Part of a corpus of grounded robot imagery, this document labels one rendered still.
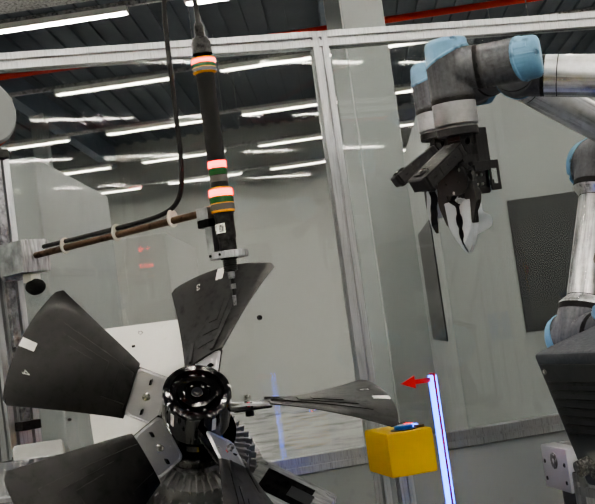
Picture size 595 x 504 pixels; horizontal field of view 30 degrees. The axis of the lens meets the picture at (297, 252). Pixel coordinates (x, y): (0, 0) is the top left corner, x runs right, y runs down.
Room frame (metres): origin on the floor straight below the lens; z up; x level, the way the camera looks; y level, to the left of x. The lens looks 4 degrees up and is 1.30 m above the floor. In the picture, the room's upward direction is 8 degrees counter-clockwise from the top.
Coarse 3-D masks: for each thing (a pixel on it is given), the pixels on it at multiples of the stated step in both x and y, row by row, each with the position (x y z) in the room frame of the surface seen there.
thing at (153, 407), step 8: (136, 376) 1.96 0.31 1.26; (144, 376) 1.96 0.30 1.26; (152, 376) 1.95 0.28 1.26; (160, 376) 1.95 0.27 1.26; (136, 384) 1.96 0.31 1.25; (144, 384) 1.96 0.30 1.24; (152, 384) 1.96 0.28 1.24; (160, 384) 1.95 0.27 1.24; (136, 392) 1.96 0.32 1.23; (144, 392) 1.96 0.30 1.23; (152, 392) 1.96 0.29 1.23; (160, 392) 1.95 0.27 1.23; (128, 400) 1.97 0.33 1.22; (136, 400) 1.97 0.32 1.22; (152, 400) 1.96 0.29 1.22; (160, 400) 1.96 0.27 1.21; (128, 408) 1.97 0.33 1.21; (136, 408) 1.97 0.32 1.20; (144, 408) 1.96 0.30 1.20; (152, 408) 1.96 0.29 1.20; (160, 408) 1.96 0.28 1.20; (136, 416) 1.97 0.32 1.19; (144, 416) 1.96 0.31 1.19; (152, 416) 1.96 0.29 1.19
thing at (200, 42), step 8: (200, 24) 1.96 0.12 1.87; (200, 32) 1.96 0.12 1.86; (192, 40) 1.96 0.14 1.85; (200, 40) 1.95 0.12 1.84; (208, 40) 1.96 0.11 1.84; (192, 48) 1.96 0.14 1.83; (200, 48) 1.95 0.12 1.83; (208, 48) 1.96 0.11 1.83; (216, 216) 1.96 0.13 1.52; (224, 216) 1.95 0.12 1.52; (232, 216) 1.96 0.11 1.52; (216, 224) 1.96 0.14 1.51; (224, 224) 1.95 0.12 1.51; (232, 224) 1.96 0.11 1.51; (216, 232) 1.96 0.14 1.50; (224, 232) 1.95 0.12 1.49; (232, 232) 1.96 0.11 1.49; (224, 240) 1.95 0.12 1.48; (232, 240) 1.96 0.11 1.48; (224, 248) 1.95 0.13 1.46; (232, 248) 1.96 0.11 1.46; (224, 264) 1.96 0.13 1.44; (232, 264) 1.96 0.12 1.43
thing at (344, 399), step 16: (352, 384) 2.09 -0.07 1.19; (368, 384) 2.08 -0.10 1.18; (272, 400) 1.95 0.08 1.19; (288, 400) 1.94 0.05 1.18; (304, 400) 1.95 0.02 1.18; (320, 400) 1.96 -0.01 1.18; (336, 400) 1.97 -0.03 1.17; (352, 400) 1.97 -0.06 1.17; (368, 400) 1.99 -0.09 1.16; (384, 400) 2.00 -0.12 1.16; (352, 416) 1.91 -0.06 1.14; (368, 416) 1.92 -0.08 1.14; (384, 416) 1.93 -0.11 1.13
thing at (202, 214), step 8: (200, 208) 1.99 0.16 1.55; (208, 208) 1.98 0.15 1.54; (200, 216) 1.99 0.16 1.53; (208, 216) 1.98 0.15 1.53; (200, 224) 1.98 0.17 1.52; (208, 224) 1.97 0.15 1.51; (208, 232) 1.98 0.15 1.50; (208, 240) 1.98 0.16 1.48; (216, 240) 1.98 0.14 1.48; (208, 248) 1.98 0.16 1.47; (216, 248) 1.98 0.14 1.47; (216, 256) 1.94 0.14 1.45; (224, 256) 1.94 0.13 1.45; (232, 256) 1.94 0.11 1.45; (240, 256) 1.97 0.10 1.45
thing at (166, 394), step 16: (192, 368) 1.93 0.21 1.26; (208, 368) 1.93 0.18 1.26; (176, 384) 1.91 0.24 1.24; (192, 384) 1.91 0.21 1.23; (208, 384) 1.91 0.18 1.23; (224, 384) 1.91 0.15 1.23; (176, 400) 1.89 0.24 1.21; (192, 400) 1.89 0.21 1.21; (208, 400) 1.89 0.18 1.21; (224, 400) 1.89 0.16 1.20; (176, 416) 1.86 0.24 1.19; (192, 416) 1.86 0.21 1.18; (208, 416) 1.86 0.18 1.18; (224, 416) 1.89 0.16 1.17; (176, 432) 1.90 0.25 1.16; (192, 432) 1.88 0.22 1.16; (224, 432) 1.93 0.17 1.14; (192, 448) 1.94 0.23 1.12; (176, 464) 1.94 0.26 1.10; (192, 464) 1.93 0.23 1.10; (208, 464) 1.94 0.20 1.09
